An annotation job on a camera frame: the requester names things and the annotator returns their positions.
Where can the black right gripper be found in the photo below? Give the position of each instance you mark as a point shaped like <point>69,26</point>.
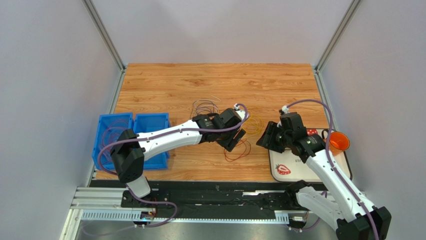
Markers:
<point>269,137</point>

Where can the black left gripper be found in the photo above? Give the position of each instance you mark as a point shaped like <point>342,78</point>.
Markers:
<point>235,140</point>

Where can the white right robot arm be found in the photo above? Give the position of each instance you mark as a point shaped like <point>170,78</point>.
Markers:
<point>351,215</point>

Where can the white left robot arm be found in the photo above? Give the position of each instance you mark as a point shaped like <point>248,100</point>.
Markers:
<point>131,150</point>

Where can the strawberry print tray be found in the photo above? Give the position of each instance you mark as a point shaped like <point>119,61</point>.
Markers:
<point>287,168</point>

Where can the orange plastic cup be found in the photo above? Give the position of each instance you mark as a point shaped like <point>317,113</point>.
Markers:
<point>338,143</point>

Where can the blue plastic bin right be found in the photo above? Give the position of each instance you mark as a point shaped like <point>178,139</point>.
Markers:
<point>152,122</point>

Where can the blue plastic bin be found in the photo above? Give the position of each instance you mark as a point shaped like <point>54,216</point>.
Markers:
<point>109,128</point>
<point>152,122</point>

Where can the blue plastic bin left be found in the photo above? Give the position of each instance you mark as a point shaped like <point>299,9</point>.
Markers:
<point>109,128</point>

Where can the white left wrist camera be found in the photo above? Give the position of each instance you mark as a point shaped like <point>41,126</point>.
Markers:
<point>240,111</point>

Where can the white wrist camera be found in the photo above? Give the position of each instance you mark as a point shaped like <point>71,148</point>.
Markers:
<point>284,110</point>
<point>240,111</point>

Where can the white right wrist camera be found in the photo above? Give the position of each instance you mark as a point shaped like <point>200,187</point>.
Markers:
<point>284,110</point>

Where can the slotted white cable duct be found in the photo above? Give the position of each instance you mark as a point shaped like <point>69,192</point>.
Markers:
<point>240,215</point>

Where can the aluminium frame post right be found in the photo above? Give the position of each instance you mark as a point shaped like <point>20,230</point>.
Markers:
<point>338,33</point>

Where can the aluminium frame post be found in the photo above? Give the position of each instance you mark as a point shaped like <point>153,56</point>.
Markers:
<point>97,20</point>
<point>338,33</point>

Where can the aluminium frame post left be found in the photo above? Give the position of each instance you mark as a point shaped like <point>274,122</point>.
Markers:
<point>97,20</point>

